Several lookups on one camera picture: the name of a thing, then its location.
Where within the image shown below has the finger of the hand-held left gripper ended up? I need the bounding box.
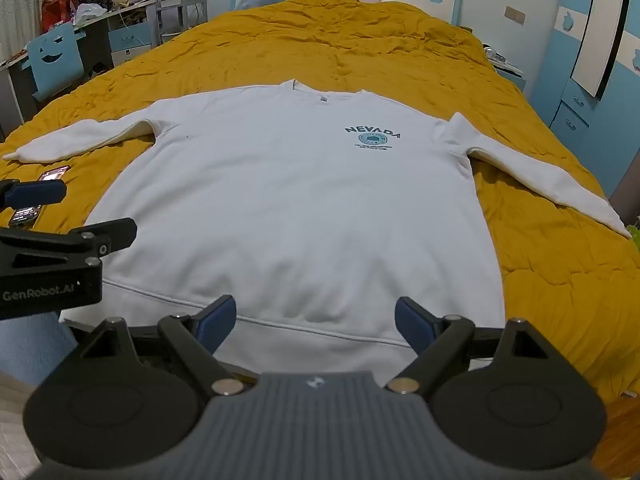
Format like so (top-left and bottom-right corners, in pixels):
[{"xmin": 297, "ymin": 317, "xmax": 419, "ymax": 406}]
[
  {"xmin": 0, "ymin": 179, "xmax": 68, "ymax": 210},
  {"xmin": 0, "ymin": 217, "xmax": 138, "ymax": 279}
]

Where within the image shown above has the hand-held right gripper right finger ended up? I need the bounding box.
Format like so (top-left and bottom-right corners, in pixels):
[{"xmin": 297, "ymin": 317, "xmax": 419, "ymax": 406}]
[{"xmin": 387, "ymin": 296, "xmax": 551, "ymax": 396}]

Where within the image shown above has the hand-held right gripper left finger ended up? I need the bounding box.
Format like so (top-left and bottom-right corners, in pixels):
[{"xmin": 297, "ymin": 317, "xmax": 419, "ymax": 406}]
[{"xmin": 82, "ymin": 294, "xmax": 246, "ymax": 396}]

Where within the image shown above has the white printed sweatshirt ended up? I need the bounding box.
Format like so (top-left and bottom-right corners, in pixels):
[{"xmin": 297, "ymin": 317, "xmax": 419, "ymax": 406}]
[{"xmin": 2, "ymin": 79, "xmax": 632, "ymax": 387}]

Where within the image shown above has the person's leg in jeans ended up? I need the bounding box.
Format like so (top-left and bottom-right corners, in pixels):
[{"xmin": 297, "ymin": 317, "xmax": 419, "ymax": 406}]
[{"xmin": 0, "ymin": 310, "xmax": 79, "ymax": 377}]

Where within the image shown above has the blue chair with face cutout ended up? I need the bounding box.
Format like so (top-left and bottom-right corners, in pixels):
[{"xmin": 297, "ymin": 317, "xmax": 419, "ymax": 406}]
[{"xmin": 27, "ymin": 22, "xmax": 86, "ymax": 101}]

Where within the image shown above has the cluttered white and blue desk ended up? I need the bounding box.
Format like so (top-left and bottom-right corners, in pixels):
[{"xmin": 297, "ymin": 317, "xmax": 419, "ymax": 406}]
[{"xmin": 0, "ymin": 0, "xmax": 157, "ymax": 131}]

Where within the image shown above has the red bag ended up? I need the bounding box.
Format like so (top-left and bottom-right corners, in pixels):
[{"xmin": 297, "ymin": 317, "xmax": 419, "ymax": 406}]
[{"xmin": 40, "ymin": 0, "xmax": 76, "ymax": 31}]

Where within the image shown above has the white plastic bag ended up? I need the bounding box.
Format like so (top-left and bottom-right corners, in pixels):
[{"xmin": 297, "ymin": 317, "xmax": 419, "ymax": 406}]
[{"xmin": 75, "ymin": 2, "xmax": 107, "ymax": 23}]

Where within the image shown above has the grey rolling cart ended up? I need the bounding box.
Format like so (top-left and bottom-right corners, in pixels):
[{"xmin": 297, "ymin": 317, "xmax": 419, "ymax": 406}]
[{"xmin": 156, "ymin": 0, "xmax": 210, "ymax": 43}]

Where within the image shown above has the blue nightstand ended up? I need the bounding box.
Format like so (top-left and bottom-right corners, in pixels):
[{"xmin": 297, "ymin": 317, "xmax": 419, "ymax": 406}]
[{"xmin": 482, "ymin": 45, "xmax": 526, "ymax": 93}]

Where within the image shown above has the mustard yellow quilted blanket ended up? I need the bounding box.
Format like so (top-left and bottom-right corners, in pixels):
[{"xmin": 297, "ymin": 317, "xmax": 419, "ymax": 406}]
[{"xmin": 0, "ymin": 0, "xmax": 640, "ymax": 402}]

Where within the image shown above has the blue and white wardrobe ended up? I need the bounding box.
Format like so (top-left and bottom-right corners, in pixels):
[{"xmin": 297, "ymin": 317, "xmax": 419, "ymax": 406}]
[{"xmin": 530, "ymin": 0, "xmax": 640, "ymax": 197}]

